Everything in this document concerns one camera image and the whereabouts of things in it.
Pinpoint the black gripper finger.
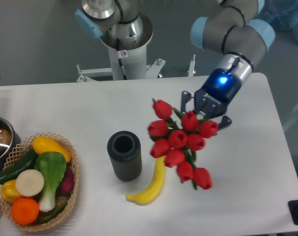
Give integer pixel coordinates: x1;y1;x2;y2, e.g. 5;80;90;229
180;90;194;113
215;115;232;131

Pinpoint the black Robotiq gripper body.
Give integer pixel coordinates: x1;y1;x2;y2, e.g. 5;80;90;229
193;69;242;119

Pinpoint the red tulip bouquet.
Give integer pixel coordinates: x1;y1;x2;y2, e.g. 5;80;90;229
147;99;219;190

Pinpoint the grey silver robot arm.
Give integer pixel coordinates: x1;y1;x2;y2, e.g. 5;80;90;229
75;0;275;129

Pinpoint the dark grey ribbed vase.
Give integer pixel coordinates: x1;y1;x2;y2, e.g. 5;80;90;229
107;131;142;182

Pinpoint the blue plastic bag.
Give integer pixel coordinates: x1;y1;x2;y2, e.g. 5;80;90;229
258;0;298;42

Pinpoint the yellow banana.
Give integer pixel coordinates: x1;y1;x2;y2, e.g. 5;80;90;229
125;156;166;206

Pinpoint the purple sweet potato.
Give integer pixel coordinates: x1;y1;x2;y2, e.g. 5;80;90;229
59;166;75;194

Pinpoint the green bok choy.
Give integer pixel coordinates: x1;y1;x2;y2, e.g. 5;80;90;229
34;151;66;212

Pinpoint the yellow squash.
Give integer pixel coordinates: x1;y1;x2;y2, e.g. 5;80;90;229
32;136;72;163

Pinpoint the woven wicker basket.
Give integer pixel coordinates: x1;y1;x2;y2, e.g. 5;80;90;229
0;132;79;232

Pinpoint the green chili pepper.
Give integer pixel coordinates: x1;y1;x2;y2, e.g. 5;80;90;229
37;202;68;224

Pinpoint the dark green cucumber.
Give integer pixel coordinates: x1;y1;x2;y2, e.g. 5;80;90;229
0;147;38;185

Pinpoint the white round radish slice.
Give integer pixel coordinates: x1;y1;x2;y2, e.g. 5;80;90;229
16;169;44;197

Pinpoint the orange fruit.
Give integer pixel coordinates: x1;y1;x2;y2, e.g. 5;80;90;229
11;198;39;225

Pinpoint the yellow bell pepper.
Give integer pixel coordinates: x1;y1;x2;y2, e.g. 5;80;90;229
0;179;22;203

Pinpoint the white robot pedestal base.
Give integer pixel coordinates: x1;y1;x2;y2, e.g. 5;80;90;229
77;35;166;82

